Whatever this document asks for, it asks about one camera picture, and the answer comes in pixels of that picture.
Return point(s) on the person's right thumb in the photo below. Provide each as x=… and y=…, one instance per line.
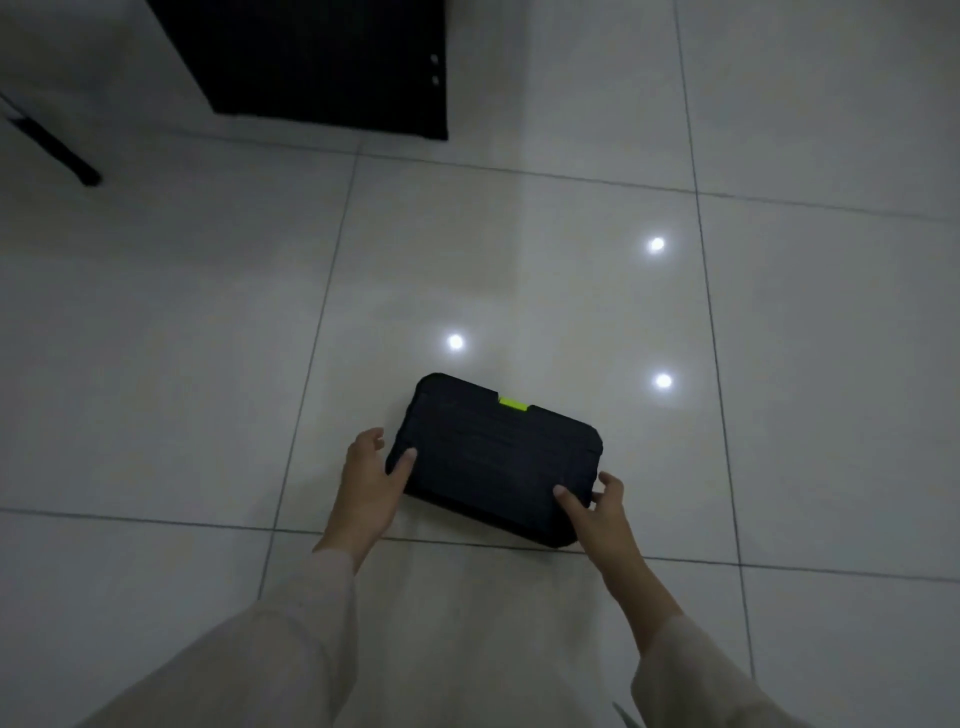
x=570, y=502

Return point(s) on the black cabinet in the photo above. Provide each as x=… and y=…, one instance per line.
x=315, y=64

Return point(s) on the person's left hand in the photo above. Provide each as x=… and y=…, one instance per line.
x=365, y=491

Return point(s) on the person's right forearm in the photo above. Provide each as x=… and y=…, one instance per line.
x=690, y=660

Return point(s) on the person's right hand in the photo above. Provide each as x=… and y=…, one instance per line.
x=604, y=523

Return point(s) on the black furniture leg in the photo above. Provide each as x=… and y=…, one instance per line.
x=49, y=139

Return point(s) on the person's left thumb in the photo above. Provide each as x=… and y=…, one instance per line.
x=403, y=466

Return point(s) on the person's left forearm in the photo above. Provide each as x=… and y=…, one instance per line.
x=247, y=641

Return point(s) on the black tool case green latch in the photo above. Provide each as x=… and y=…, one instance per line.
x=499, y=454

